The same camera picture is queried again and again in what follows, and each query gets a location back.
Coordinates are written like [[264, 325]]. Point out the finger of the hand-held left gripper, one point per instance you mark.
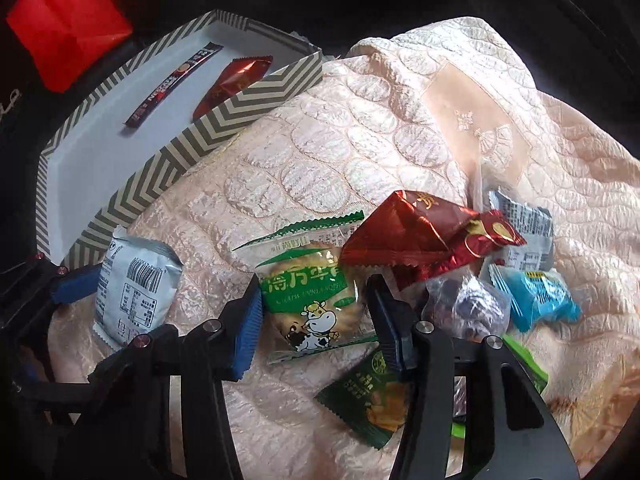
[[117, 357], [75, 285]]

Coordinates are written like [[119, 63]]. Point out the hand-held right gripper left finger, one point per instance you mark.
[[246, 332]]

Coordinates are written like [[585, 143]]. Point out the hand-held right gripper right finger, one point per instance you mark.
[[387, 325]]

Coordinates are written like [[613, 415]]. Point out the large grey snack packet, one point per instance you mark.
[[135, 290]]

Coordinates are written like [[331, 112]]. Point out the green cow biscuit packet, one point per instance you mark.
[[305, 290]]

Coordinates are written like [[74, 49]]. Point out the red foil candy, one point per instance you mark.
[[230, 85], [440, 267]]

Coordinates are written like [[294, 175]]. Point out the dark green snack packet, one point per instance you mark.
[[360, 400]]

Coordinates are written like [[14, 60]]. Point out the clear packet of dates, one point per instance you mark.
[[465, 305]]

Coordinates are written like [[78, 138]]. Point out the large red foil packet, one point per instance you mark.
[[400, 235]]

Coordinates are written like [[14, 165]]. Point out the striped cardboard box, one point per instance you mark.
[[100, 160]]

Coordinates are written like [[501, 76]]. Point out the bright green snack packet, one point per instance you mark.
[[530, 370]]

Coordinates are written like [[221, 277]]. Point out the small red gold packet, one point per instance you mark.
[[492, 240]]

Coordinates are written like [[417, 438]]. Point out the blue candy packet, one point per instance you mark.
[[540, 295]]

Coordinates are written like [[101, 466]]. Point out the small grey snack packet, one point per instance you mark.
[[530, 225]]

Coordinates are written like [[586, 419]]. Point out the peach quilted blanket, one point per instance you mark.
[[350, 135]]

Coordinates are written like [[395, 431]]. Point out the dark red coffee stick sachet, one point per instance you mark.
[[170, 85]]

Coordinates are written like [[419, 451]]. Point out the red paper bag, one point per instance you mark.
[[70, 25]]

